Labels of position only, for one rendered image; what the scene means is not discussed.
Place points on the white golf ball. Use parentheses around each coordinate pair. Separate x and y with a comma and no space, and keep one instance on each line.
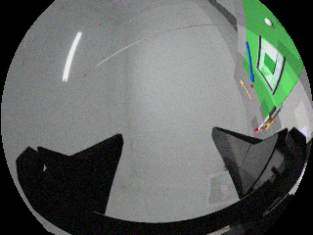
(268,22)

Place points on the large green mat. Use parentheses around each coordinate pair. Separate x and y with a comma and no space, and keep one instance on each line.
(256,13)

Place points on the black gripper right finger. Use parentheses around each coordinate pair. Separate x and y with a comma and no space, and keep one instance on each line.
(245,157)

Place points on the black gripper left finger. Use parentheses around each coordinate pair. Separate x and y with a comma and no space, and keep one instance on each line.
(90,172)

